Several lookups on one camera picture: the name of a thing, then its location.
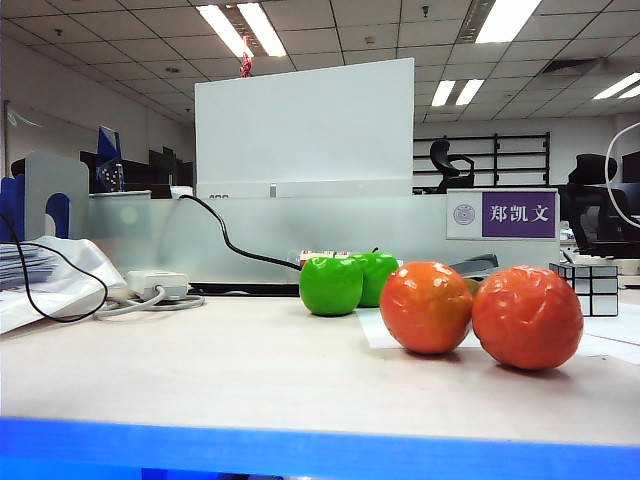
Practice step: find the smooth orange fruit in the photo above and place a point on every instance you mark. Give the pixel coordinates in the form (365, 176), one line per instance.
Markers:
(425, 310)

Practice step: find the brown kiwi fruit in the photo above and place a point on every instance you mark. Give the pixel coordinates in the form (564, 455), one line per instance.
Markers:
(474, 286)

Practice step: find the clear plastic bottle red label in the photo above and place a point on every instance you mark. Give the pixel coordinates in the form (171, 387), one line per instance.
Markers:
(320, 254)

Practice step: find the frosted glass desk partition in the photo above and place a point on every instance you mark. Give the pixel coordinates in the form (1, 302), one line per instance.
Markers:
(275, 225)

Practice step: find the green toy apple with stem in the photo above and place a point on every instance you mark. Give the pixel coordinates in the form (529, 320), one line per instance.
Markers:
(380, 280)

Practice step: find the white board panel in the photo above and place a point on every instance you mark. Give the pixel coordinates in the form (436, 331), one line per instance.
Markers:
(300, 130)

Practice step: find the grey stapler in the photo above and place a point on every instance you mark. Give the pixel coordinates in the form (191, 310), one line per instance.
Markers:
(482, 261)

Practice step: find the white power adapter box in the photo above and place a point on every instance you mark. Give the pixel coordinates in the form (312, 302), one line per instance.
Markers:
(155, 282)

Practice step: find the red hanging ornament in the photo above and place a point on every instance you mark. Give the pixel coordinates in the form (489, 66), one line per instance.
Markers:
(245, 65)

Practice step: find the double tube ceiling light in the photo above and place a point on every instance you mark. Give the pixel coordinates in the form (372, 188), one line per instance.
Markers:
(225, 30)
(442, 92)

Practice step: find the black shelf rack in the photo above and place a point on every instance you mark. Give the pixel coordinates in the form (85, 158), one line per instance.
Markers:
(496, 160)

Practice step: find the purple white name plate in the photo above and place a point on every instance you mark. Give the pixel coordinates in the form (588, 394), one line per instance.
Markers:
(520, 213)

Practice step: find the blue edge strip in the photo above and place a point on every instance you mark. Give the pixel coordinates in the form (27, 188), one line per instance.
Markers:
(320, 450)

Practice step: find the large wrinkled orange fruit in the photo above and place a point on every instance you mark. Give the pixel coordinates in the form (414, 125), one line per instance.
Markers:
(530, 320)

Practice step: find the blue desk flag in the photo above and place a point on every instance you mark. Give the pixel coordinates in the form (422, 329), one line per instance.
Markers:
(107, 145)

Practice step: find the white plastic bag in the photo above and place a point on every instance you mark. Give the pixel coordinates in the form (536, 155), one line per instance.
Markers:
(75, 280)

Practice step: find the grey metal bookend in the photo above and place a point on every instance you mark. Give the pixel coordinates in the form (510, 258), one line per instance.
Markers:
(55, 175)

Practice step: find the silver mirror puzzle cube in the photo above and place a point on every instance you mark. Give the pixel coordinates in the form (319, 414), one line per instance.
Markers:
(597, 295)

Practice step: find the black mesh office chair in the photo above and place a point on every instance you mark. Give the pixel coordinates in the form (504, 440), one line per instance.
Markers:
(595, 170)

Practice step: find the wide ceiling light panel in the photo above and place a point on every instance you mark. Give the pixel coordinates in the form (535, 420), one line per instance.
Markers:
(505, 22)

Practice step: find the stack of papers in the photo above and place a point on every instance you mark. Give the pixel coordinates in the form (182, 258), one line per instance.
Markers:
(25, 265)

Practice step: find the white paper sheet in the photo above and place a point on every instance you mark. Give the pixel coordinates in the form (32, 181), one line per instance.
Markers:
(610, 332)

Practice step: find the blue file holder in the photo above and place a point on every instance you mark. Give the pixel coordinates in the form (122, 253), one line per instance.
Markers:
(10, 210)

